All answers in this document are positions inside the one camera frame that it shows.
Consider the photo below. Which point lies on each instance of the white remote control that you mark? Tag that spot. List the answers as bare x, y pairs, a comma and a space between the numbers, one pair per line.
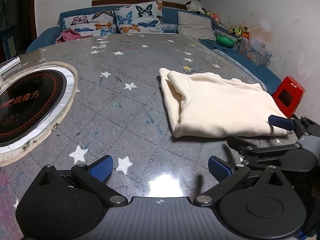
10, 63

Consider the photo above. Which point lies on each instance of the butterfly pillow with pink butterfly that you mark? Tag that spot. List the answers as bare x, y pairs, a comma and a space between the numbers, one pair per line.
87, 23

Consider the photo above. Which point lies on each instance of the cream sweater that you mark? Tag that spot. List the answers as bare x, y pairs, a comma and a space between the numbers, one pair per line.
220, 105

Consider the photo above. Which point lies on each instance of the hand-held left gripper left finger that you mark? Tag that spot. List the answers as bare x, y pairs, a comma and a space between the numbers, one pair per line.
101, 168

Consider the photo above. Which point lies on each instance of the red plastic stool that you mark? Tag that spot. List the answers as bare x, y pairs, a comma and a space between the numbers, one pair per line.
290, 92

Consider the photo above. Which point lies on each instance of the dark wooden doorway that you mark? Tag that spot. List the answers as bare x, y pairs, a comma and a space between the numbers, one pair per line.
17, 10

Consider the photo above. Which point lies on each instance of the pink cloth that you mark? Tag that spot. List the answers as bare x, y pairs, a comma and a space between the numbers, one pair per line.
70, 35

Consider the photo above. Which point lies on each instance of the black white plush toy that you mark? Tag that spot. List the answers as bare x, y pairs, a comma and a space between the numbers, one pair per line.
195, 7

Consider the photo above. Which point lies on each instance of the orange pink plush toy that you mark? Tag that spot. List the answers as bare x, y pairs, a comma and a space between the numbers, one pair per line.
213, 16

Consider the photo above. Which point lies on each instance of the blue sofa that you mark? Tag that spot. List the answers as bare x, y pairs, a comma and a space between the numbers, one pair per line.
45, 37

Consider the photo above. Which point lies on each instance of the green plastic bowl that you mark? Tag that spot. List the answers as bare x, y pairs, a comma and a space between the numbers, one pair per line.
225, 41

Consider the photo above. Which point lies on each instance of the plush toys on ledge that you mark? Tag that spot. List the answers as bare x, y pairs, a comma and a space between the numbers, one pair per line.
240, 32

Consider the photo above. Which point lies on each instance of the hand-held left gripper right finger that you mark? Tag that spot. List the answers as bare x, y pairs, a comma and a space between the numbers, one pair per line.
218, 168

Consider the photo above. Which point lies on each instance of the clear plastic storage box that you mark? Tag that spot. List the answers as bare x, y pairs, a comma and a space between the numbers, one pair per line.
255, 51

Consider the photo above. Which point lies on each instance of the round black induction cooktop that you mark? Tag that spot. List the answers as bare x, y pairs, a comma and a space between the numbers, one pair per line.
25, 105

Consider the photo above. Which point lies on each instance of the butterfly pillow with blue butterflies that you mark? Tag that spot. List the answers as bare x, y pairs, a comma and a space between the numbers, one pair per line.
138, 17

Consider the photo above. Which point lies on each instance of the plain grey pillow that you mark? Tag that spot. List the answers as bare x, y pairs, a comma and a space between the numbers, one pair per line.
196, 25

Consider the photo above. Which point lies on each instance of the grey star-print tablecloth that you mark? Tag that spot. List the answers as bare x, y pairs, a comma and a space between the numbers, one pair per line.
125, 105

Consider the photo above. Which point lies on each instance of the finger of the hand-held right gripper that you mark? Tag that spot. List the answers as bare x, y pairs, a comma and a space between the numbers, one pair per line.
281, 122
250, 150

